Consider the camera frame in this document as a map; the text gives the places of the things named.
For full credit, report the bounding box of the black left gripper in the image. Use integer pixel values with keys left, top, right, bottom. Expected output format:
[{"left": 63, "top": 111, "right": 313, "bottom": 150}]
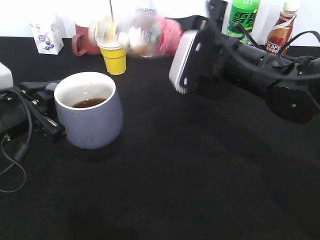
[{"left": 0, "top": 80, "right": 66, "bottom": 143}]

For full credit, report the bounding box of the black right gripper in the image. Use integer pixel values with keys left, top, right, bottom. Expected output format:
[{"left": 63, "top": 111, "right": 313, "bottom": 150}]
[{"left": 180, "top": 0, "right": 232, "bottom": 98}]

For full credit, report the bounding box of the clear cola bottle red label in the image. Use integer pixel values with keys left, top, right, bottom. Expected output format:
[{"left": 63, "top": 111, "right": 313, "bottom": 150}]
[{"left": 88, "top": 8, "right": 184, "bottom": 58}]

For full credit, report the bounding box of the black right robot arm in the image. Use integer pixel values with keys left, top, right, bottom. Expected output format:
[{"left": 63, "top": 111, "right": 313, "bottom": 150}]
[{"left": 169, "top": 0, "right": 320, "bottom": 124}]

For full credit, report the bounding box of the green sprite bottle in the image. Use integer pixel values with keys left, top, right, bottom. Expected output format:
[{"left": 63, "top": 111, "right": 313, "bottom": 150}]
[{"left": 226, "top": 0, "right": 261, "bottom": 38}]

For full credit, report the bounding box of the yellow paper cup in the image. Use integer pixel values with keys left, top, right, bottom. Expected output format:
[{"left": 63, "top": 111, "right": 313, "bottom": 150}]
[{"left": 97, "top": 41, "right": 127, "bottom": 75}]

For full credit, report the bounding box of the grey ceramic mug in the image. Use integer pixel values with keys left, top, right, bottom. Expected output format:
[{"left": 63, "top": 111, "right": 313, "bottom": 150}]
[{"left": 46, "top": 72, "right": 124, "bottom": 150}]

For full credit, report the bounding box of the white milk carton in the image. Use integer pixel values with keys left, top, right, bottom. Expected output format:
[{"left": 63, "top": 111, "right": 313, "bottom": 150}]
[{"left": 29, "top": 12, "right": 64, "bottom": 55}]

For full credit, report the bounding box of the pink ceramic mug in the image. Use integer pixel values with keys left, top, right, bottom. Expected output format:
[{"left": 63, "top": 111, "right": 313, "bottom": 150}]
[{"left": 71, "top": 22, "right": 101, "bottom": 57}]

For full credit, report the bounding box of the brown nescafe coffee bottle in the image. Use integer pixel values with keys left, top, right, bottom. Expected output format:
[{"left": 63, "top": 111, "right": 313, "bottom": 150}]
[{"left": 264, "top": 0, "right": 300, "bottom": 54}]

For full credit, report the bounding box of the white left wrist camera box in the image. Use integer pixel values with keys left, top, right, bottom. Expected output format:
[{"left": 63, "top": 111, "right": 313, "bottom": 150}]
[{"left": 0, "top": 63, "right": 14, "bottom": 91}]

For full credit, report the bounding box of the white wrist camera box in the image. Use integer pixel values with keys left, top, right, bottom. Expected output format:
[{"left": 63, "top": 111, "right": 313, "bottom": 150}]
[
  {"left": 0, "top": 63, "right": 14, "bottom": 91},
  {"left": 168, "top": 30, "right": 198, "bottom": 94}
]

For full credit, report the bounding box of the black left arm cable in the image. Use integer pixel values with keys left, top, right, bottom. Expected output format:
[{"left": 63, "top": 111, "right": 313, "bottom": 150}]
[{"left": 0, "top": 88, "right": 34, "bottom": 194}]

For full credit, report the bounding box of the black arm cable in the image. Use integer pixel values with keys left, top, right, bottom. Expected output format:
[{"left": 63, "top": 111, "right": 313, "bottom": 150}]
[
  {"left": 0, "top": 88, "right": 34, "bottom": 194},
  {"left": 234, "top": 22, "right": 320, "bottom": 81}
]

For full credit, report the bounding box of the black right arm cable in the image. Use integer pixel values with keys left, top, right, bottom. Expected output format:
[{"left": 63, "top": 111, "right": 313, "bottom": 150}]
[{"left": 234, "top": 22, "right": 320, "bottom": 81}]

